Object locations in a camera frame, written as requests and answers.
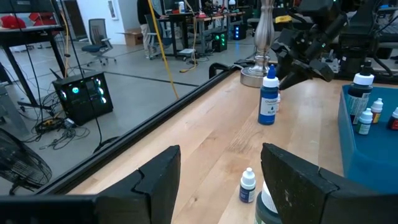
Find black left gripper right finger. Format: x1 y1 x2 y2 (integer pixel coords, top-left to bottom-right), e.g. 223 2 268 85
260 142 386 224

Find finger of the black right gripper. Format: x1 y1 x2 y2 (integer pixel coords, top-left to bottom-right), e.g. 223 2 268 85
275 60 312 91
307 58 336 83

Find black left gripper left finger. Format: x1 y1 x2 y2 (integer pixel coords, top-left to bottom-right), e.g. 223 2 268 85
96 144 182 224

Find large blue dropper bottle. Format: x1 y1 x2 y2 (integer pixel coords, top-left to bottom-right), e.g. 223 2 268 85
257 64 280 126

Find large green dropper bottle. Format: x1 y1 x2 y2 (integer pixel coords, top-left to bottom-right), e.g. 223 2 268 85
253 181 282 224

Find large black dropper bottle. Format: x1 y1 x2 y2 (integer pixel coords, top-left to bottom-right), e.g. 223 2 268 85
346 60 376 125

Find small bottle navy label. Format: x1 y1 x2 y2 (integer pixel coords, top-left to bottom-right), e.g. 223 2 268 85
238 167 257 203

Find small bottle green label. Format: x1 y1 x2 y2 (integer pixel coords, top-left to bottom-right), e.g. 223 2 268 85
355 108 374 136

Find table lamp white shade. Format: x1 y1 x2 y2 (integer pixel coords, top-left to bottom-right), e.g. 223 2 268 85
239 0 283 89

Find small computer tower blue lights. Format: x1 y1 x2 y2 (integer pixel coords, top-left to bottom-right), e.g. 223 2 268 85
233 24 248 41

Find computer tower green lights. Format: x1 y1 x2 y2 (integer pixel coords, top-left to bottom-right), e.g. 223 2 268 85
211 30 228 53

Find blue plastic bin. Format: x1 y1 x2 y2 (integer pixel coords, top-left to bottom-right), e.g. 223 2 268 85
337 84 398 195

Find black office desk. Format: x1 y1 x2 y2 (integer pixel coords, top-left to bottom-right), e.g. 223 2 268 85
160 11 249 58

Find black computer tower blue lights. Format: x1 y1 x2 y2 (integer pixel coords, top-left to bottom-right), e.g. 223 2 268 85
52 70 114 126

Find black floor fan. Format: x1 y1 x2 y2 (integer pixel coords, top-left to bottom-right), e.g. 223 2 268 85
0 127 53 196

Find person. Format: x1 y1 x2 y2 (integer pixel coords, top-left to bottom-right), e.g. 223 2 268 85
136 0 163 60

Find cardboard box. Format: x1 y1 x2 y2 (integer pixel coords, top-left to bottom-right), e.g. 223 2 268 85
119 27 144 47

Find grey office chair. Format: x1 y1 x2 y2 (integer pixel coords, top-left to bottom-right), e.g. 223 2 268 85
81 17 118 68

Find red cloth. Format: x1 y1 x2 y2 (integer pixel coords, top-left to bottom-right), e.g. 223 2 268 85
28 12 58 27

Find red cap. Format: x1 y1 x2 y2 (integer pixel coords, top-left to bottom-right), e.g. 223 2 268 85
0 14 27 30

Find grey metal bracket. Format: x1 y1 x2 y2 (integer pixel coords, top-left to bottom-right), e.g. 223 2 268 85
320 49 340 73

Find black aluminium table frame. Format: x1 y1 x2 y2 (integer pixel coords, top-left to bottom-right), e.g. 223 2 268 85
35 60 398 196

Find yellow extension cable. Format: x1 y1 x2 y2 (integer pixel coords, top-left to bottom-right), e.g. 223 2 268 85
179 0 199 74

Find tangle of floor cables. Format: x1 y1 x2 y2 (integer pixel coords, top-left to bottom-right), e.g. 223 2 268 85
23 116 91 151

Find yellow hanging cord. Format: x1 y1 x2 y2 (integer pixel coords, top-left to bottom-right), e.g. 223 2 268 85
147 0 180 100

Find framed wall picture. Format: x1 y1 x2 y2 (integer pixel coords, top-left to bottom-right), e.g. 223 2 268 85
107 0 119 21

